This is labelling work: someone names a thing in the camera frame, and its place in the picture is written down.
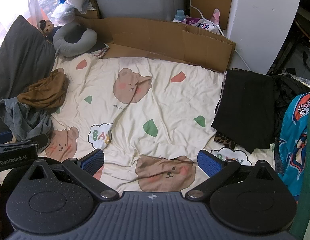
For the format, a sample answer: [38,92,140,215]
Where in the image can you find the bear printed blanket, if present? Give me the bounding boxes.
[43,54,276,193]

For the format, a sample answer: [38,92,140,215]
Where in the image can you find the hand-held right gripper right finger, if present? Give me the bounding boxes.
[185,150,279,201]

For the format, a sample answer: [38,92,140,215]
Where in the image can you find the brown printed t-shirt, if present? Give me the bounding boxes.
[18,68,70,110]

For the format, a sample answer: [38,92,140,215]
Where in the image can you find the grey neck pillow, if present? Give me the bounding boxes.
[53,21,98,58]

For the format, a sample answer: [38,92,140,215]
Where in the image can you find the small pink white cloth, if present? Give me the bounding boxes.
[210,8,221,28]

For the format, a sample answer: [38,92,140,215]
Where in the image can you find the teddy bear toy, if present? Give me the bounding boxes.
[39,19,63,43]

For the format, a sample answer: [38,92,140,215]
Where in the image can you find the white cabinet panel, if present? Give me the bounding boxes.
[221,0,306,75]

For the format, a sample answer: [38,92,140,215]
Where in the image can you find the floral patterned cloth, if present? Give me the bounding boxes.
[92,48,110,59]

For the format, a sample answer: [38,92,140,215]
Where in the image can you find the leopard print cloth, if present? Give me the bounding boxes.
[214,67,242,150]

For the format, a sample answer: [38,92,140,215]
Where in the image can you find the dark green garment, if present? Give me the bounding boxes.
[0,14,56,133]

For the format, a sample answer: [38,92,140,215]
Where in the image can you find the silver foil bag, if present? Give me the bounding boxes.
[285,72,310,88]

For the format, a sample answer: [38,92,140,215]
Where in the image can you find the flat cardboard sheet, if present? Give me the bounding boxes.
[74,15,237,73]

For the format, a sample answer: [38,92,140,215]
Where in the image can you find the sheer white curtain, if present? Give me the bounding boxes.
[25,0,49,28]

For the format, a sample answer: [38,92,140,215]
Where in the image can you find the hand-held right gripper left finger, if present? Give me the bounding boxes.
[28,149,119,201]

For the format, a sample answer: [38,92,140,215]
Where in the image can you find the detergent bottle with blue cap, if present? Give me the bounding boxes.
[172,9,189,23]

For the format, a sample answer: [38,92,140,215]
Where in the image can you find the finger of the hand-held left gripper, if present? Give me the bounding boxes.
[0,131,13,145]
[12,133,51,153]

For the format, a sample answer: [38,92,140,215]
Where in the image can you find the grey blue pants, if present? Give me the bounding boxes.
[0,97,54,143]

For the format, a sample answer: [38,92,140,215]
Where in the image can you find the teal cartoon printed cloth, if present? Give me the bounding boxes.
[278,92,310,188]

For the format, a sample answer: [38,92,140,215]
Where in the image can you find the white cable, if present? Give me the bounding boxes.
[187,0,252,72]

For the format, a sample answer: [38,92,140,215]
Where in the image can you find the purple white detergent bag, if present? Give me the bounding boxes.
[182,16,222,34]

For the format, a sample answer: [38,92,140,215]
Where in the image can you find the black folded garment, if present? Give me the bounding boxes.
[211,69,277,154]

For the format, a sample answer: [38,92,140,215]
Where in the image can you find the crumpled white plastic bag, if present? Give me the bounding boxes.
[51,4,76,23]

